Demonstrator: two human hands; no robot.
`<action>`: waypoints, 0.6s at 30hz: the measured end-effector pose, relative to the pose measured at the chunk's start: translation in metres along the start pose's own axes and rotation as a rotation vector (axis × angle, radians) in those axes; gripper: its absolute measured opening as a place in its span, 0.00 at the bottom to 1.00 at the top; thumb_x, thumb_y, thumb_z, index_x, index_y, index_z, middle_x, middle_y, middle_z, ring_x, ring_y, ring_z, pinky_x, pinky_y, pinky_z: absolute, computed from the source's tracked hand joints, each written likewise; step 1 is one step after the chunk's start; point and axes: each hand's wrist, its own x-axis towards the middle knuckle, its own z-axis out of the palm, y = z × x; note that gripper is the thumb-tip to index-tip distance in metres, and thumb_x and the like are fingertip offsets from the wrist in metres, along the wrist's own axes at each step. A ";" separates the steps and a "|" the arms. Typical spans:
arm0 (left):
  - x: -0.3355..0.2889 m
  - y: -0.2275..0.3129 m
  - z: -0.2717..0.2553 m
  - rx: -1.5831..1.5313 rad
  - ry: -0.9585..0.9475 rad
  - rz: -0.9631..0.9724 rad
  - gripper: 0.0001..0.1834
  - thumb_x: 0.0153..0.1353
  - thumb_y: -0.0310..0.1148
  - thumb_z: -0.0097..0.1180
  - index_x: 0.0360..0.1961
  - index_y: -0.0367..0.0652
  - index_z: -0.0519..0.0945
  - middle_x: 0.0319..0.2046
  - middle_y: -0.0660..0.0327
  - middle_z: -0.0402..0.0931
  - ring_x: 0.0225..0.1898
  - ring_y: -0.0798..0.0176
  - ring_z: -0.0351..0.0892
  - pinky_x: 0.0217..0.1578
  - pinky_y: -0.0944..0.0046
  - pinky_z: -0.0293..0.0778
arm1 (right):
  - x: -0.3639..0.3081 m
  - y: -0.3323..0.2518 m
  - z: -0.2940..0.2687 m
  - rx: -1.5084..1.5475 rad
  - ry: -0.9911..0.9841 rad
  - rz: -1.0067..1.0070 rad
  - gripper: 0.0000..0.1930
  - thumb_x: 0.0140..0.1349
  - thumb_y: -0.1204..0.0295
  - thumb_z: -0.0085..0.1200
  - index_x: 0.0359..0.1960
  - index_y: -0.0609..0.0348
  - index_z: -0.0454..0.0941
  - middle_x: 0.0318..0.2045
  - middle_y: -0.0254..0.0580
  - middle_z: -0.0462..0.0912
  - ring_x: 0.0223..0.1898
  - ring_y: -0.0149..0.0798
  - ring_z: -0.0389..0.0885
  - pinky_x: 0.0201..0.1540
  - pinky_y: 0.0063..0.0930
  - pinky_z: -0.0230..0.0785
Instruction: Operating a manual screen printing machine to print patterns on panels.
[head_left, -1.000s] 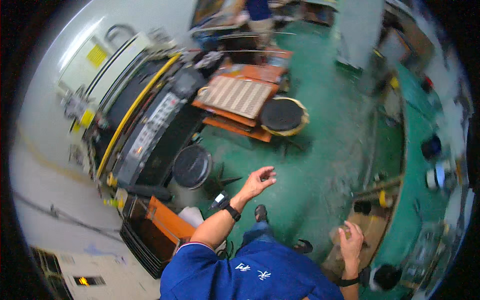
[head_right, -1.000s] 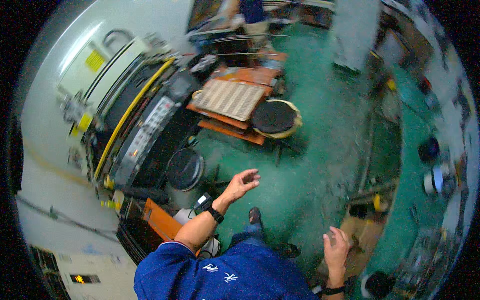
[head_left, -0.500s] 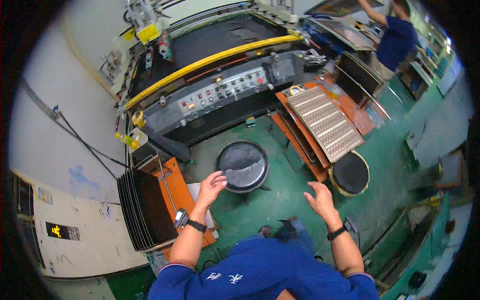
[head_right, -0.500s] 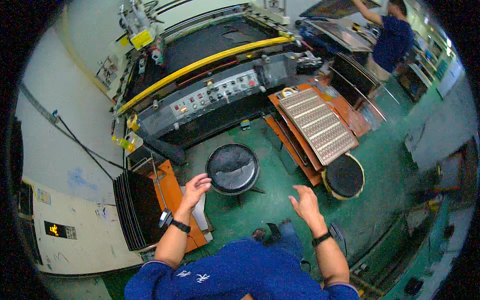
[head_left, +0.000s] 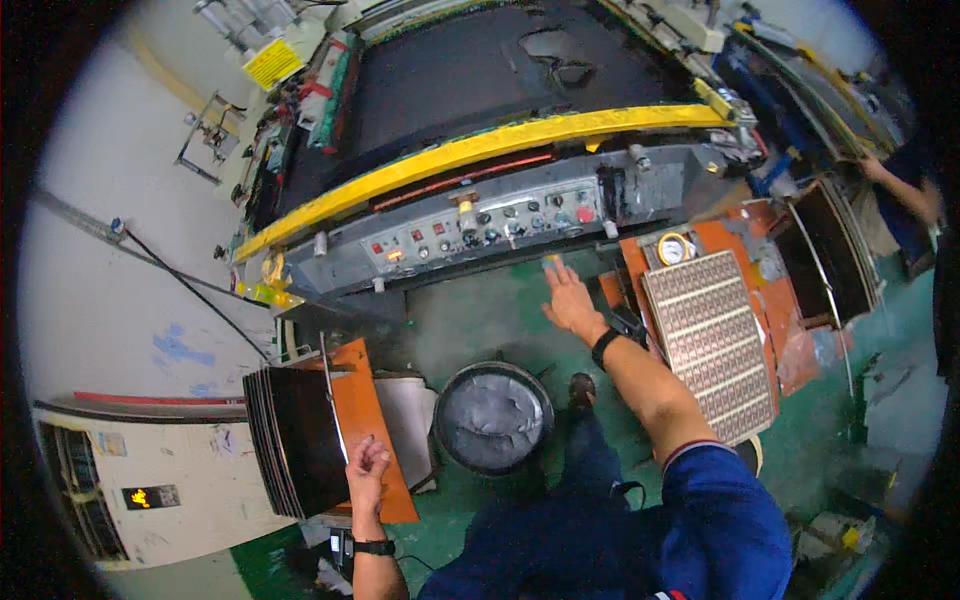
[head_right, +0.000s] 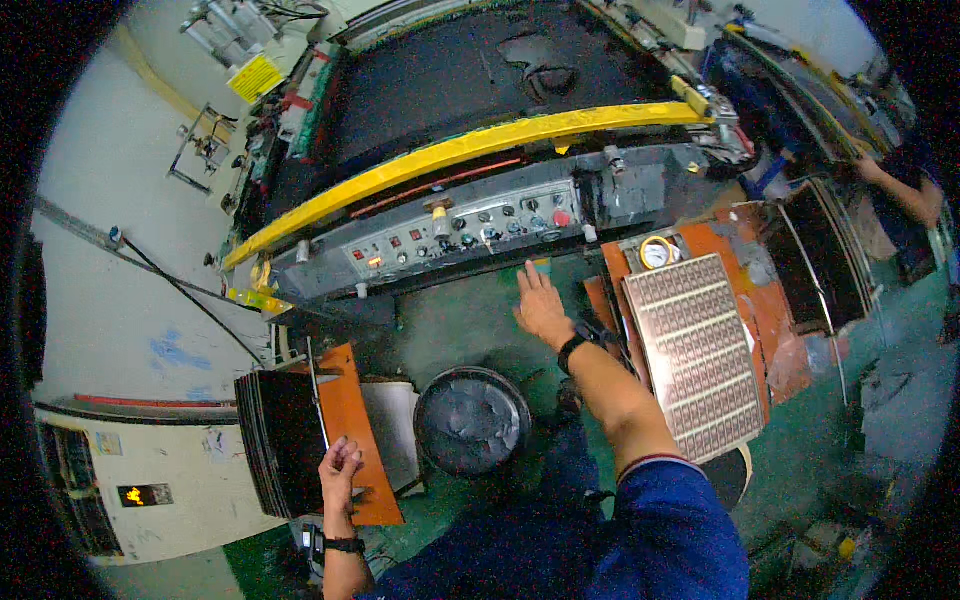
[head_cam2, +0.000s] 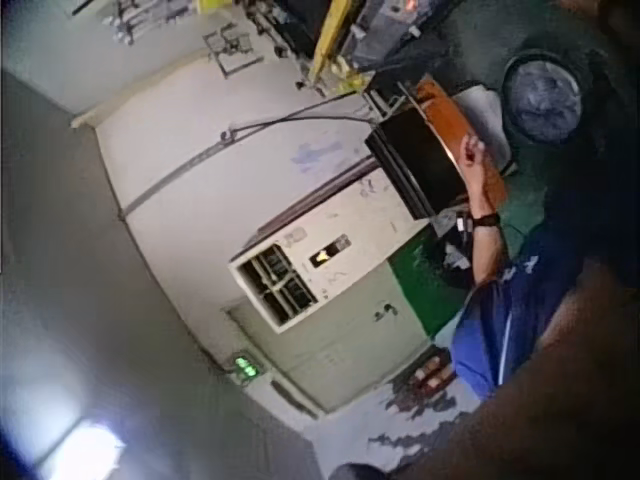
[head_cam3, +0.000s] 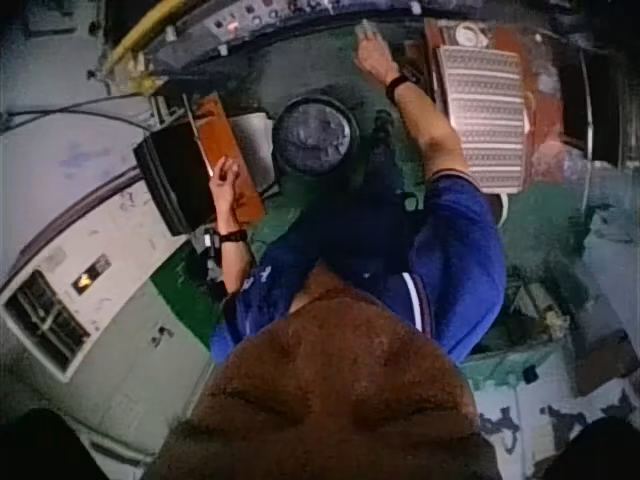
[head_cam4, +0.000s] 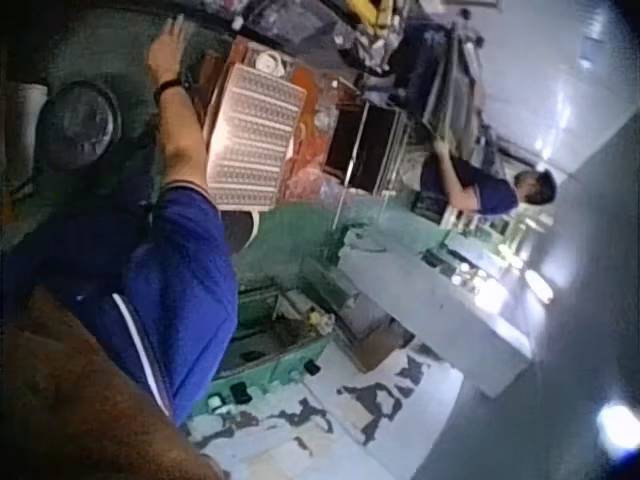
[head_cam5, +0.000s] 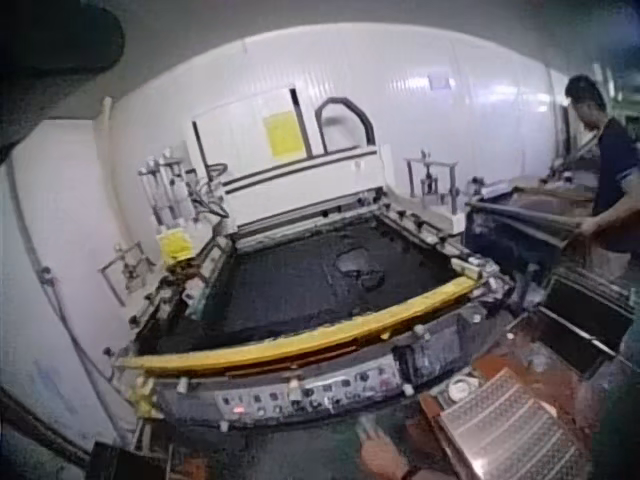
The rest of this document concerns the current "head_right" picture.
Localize person's left hand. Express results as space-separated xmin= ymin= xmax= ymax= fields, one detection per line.
xmin=318 ymin=437 xmax=366 ymax=520

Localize person's right hand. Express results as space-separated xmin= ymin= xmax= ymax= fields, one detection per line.
xmin=513 ymin=260 xmax=576 ymax=351

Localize orange work table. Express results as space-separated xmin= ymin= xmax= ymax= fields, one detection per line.
xmin=313 ymin=342 xmax=407 ymax=528
xmin=583 ymin=201 xmax=816 ymax=408

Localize white sheet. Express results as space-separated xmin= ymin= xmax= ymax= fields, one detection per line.
xmin=360 ymin=380 xmax=423 ymax=494

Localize stack of black sheets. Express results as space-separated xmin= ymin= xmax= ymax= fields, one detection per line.
xmin=234 ymin=367 xmax=329 ymax=521
xmin=763 ymin=178 xmax=876 ymax=336

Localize black wrist band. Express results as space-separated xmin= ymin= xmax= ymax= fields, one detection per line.
xmin=557 ymin=321 xmax=615 ymax=377
xmin=302 ymin=523 xmax=367 ymax=565

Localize black round bucket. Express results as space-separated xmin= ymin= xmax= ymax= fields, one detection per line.
xmin=413 ymin=366 xmax=534 ymax=480

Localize white cabinet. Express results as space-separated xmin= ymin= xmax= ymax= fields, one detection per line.
xmin=33 ymin=403 xmax=292 ymax=565

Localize yellow plastic bottle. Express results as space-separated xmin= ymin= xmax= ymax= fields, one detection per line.
xmin=226 ymin=286 xmax=295 ymax=316

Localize person's legs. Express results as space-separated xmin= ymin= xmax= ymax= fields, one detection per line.
xmin=525 ymin=378 xmax=605 ymax=522

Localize grey control panel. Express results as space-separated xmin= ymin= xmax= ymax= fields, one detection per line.
xmin=271 ymin=176 xmax=597 ymax=303

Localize person's body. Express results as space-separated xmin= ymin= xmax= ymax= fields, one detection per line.
xmin=356 ymin=453 xmax=752 ymax=600

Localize yellow safety bar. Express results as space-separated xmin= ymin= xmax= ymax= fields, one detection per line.
xmin=222 ymin=101 xmax=715 ymax=272

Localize patterned metal mold plate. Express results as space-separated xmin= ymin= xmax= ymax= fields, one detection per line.
xmin=621 ymin=252 xmax=767 ymax=465

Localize yellow tape roll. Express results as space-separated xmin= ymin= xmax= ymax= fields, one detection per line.
xmin=639 ymin=235 xmax=681 ymax=272

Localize yellow warning label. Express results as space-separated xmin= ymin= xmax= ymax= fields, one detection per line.
xmin=226 ymin=53 xmax=285 ymax=105

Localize black round stool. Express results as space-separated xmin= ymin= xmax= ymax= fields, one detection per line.
xmin=702 ymin=445 xmax=754 ymax=513

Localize black cable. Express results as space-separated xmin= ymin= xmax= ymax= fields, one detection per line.
xmin=118 ymin=235 xmax=269 ymax=369

